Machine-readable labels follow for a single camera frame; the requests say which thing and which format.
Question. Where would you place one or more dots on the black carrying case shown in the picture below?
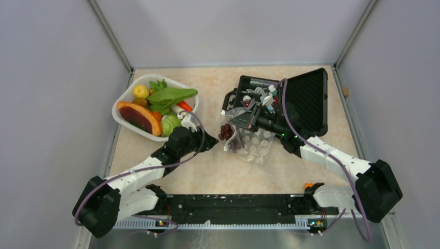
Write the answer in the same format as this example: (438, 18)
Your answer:
(307, 93)

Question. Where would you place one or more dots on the dark red grape bunch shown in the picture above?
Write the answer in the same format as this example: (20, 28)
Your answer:
(231, 137)

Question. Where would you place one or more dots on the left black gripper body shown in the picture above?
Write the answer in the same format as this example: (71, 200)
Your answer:
(197, 141)

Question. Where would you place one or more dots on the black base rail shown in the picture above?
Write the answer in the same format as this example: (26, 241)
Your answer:
(258, 209)

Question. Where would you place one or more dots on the yellow lemon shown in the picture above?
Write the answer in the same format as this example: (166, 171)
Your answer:
(141, 91)

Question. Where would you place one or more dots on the papaya slice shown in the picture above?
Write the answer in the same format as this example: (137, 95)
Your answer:
(140, 116)

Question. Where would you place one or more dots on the green cabbage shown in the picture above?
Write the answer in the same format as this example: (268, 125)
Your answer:
(168, 124)

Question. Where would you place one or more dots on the clear zip top bag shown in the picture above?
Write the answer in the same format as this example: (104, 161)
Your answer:
(256, 144)

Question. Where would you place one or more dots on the poker chips in case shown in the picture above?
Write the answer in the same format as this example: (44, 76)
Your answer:
(254, 92)

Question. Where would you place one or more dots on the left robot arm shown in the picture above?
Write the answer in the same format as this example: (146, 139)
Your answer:
(106, 201)

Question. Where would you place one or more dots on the white plastic basket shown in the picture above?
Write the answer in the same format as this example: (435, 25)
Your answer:
(128, 96)

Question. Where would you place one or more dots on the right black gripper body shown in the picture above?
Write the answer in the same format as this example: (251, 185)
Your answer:
(259, 118)

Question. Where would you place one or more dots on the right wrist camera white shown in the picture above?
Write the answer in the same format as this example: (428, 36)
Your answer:
(267, 95)

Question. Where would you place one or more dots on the orange carrot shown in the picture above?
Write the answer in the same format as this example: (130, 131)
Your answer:
(185, 106)

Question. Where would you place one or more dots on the green lettuce leaf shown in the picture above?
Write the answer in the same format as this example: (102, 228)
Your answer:
(164, 96)

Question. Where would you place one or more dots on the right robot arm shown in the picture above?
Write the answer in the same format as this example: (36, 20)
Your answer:
(373, 189)

